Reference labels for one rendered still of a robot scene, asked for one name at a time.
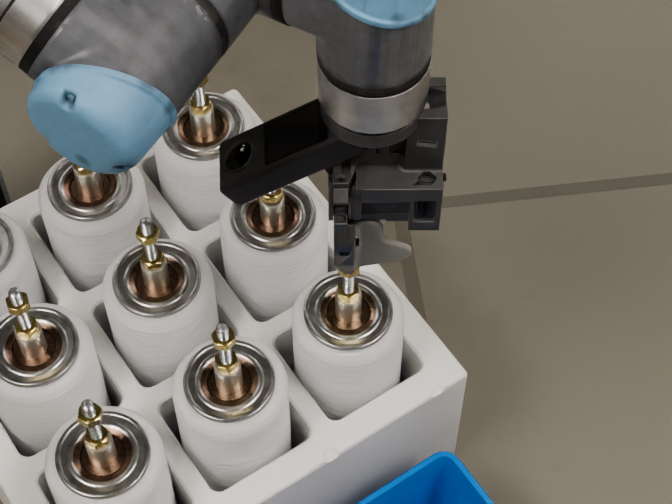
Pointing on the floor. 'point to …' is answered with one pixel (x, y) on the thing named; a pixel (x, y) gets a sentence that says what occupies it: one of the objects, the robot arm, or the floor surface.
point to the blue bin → (432, 484)
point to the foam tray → (301, 479)
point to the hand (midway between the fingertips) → (339, 253)
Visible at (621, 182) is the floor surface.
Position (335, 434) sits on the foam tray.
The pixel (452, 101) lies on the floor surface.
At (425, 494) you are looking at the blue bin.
